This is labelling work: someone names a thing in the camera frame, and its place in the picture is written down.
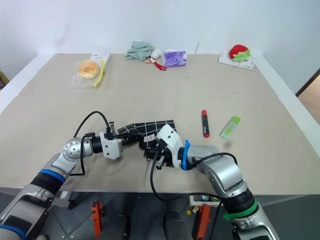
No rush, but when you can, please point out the red marker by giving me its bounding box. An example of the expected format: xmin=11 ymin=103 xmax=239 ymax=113
xmin=200 ymin=109 xmax=211 ymax=139

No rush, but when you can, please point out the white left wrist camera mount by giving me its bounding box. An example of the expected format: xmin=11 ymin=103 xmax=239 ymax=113
xmin=99 ymin=131 xmax=124 ymax=161

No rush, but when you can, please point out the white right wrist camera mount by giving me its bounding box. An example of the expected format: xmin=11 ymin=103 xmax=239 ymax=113
xmin=155 ymin=123 xmax=185 ymax=169

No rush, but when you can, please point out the white box with small items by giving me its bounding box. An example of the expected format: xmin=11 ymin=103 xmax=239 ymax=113
xmin=188 ymin=194 xmax=221 ymax=208

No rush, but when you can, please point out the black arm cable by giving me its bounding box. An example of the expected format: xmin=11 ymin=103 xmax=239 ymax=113
xmin=68 ymin=110 xmax=113 ymax=177
xmin=149 ymin=146 xmax=238 ymax=240

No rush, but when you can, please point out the white brush with red handle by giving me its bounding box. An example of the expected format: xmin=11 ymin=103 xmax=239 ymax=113
xmin=143 ymin=48 xmax=167 ymax=72

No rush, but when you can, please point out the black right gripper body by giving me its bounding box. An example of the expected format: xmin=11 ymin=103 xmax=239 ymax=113
xmin=144 ymin=139 xmax=174 ymax=171

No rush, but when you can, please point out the orange donut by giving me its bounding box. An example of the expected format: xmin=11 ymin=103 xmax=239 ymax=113
xmin=77 ymin=60 xmax=100 ymax=81

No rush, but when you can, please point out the orange clamp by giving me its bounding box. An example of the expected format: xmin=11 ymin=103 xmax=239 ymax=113
xmin=90 ymin=199 xmax=104 ymax=240
xmin=195 ymin=203 xmax=212 ymax=240

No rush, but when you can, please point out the yellow green object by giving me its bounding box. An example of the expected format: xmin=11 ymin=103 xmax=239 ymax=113
xmin=0 ymin=70 xmax=10 ymax=90

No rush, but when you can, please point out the clear plastic zip bag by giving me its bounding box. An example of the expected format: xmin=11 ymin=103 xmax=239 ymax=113
xmin=71 ymin=57 xmax=107 ymax=90

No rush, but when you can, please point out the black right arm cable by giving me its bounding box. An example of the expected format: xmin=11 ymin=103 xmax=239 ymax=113
xmin=149 ymin=146 xmax=238 ymax=240

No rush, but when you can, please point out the pale green cloth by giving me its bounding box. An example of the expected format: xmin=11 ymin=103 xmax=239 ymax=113
xmin=124 ymin=40 xmax=154 ymax=62

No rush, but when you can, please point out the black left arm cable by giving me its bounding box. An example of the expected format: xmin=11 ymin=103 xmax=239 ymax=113
xmin=68 ymin=110 xmax=113 ymax=177

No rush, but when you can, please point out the red strawberry plush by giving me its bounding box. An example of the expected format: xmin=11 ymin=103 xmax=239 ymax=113
xmin=229 ymin=44 xmax=252 ymax=63

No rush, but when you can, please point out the green highlighter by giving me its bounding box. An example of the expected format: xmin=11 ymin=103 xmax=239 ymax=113
xmin=219 ymin=116 xmax=242 ymax=139

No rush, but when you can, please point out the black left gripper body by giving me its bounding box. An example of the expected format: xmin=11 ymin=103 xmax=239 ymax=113
xmin=108 ymin=121 xmax=133 ymax=150

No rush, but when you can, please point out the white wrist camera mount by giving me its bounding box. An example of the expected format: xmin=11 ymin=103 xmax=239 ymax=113
xmin=99 ymin=131 xmax=124 ymax=161
xmin=155 ymin=123 xmax=185 ymax=169

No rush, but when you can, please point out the white paper booklet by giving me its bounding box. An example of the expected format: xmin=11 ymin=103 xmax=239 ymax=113
xmin=217 ymin=50 xmax=256 ymax=71

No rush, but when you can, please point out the purple wipes pack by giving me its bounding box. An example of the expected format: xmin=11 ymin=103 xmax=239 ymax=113
xmin=162 ymin=48 xmax=188 ymax=68

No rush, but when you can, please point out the black grid pouch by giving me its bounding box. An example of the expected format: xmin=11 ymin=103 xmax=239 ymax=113
xmin=117 ymin=119 xmax=177 ymax=151

